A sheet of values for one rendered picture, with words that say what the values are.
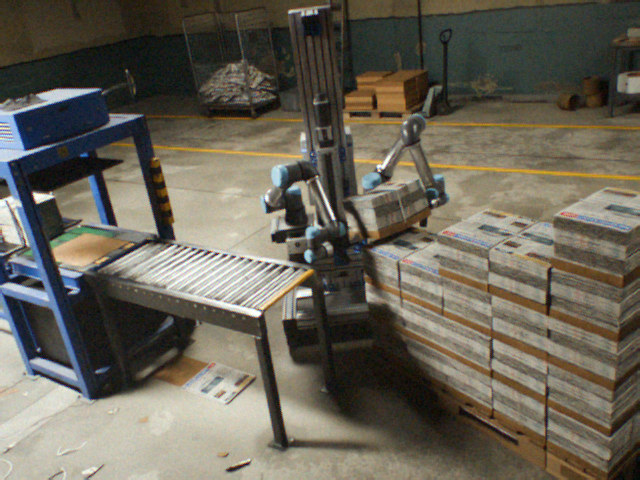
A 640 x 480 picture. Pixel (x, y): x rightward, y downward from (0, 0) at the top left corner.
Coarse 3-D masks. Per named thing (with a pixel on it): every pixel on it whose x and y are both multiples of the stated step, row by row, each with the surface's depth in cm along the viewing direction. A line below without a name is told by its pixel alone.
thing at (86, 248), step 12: (72, 240) 422; (84, 240) 419; (96, 240) 416; (108, 240) 413; (120, 240) 410; (60, 252) 405; (72, 252) 403; (84, 252) 400; (96, 252) 397; (108, 252) 394; (84, 264) 382
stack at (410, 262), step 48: (384, 240) 350; (432, 240) 341; (432, 288) 312; (384, 336) 361; (432, 336) 325; (480, 336) 295; (528, 336) 272; (432, 384) 340; (480, 384) 308; (528, 384) 282
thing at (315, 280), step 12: (156, 240) 402; (168, 240) 400; (216, 252) 373; (228, 252) 370; (240, 252) 368; (276, 264) 348; (288, 264) 345; (300, 264) 343; (312, 276) 336; (312, 288) 340
